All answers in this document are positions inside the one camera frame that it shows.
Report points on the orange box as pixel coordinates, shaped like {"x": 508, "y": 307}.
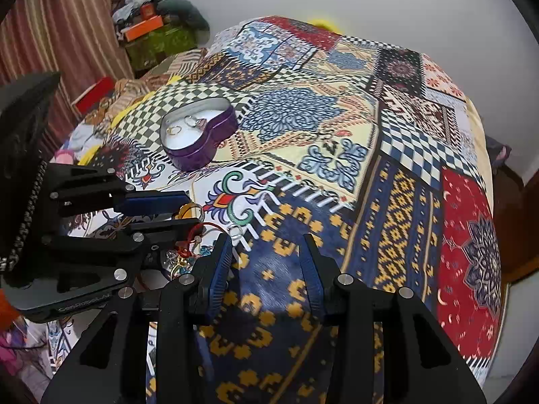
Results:
{"x": 142, "y": 27}

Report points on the yellow cloth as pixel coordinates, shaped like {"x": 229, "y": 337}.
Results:
{"x": 322, "y": 23}

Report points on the purple heart-shaped tin box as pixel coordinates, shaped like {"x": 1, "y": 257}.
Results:
{"x": 198, "y": 139}

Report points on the purple cloth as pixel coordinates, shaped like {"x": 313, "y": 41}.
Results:
{"x": 499, "y": 150}

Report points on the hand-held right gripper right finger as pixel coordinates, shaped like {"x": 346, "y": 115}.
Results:
{"x": 313, "y": 278}

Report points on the pink cloth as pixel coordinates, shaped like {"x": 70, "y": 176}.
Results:
{"x": 64, "y": 158}

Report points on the silver charm pendant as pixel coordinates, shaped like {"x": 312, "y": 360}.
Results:
{"x": 174, "y": 259}

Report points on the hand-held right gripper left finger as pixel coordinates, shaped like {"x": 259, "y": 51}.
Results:
{"x": 220, "y": 270}

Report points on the patchwork printed blanket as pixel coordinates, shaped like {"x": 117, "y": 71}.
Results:
{"x": 337, "y": 155}

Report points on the dark green cushion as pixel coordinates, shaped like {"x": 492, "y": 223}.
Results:
{"x": 185, "y": 12}

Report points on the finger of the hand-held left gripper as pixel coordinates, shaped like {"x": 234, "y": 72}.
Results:
{"x": 151, "y": 202}
{"x": 166, "y": 232}

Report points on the striped curtain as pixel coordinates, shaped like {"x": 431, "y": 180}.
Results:
{"x": 54, "y": 21}

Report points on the brown wooden furniture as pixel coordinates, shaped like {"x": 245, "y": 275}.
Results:
{"x": 507, "y": 227}

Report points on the red flat box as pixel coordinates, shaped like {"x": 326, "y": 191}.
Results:
{"x": 90, "y": 94}

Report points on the gold bangle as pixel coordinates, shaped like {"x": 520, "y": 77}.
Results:
{"x": 190, "y": 211}

